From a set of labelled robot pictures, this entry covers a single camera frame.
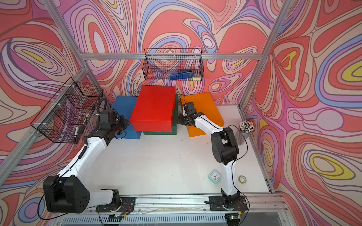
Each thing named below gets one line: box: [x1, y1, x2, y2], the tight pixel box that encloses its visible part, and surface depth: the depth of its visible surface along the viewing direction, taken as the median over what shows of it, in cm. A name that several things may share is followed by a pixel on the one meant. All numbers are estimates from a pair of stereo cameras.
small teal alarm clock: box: [207, 169, 223, 186], surface depth 82 cm
